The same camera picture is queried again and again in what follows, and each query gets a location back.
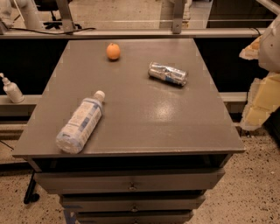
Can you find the grey metal rail frame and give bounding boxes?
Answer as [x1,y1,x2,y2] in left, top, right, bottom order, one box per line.
[1,0,279,39]

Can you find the black caster leg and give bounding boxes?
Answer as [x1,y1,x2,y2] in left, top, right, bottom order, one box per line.
[24,173,40,205]

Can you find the bottom grey drawer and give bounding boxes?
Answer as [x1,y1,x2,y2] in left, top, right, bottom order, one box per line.
[77,210,193,224]

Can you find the middle grey drawer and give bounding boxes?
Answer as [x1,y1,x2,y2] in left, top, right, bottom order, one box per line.
[60,193,206,212]

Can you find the black cable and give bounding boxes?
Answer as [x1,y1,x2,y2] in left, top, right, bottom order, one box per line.
[8,26,97,36]

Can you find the grey drawer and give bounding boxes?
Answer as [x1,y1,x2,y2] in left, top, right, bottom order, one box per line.
[60,193,206,212]
[77,210,193,224]
[34,168,225,194]

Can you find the silver blue redbull can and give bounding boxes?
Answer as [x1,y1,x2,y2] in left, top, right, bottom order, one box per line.
[148,62,187,86]

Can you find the black office chair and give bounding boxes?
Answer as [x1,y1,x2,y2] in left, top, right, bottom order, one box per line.
[35,0,81,32]

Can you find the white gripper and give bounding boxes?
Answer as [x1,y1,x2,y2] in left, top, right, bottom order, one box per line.
[239,15,280,131]

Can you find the white pump dispenser bottle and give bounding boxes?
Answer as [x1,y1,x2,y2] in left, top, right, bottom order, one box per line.
[0,73,25,103]

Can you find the orange fruit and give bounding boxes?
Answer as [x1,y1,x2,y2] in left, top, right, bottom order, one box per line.
[106,43,121,60]

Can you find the top grey drawer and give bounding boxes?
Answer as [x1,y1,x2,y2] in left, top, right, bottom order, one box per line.
[34,168,225,194]

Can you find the grey drawer cabinet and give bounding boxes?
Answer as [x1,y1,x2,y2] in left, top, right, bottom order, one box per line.
[11,38,246,224]

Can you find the clear plastic water bottle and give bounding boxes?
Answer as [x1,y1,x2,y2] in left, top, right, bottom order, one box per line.
[56,90,105,154]

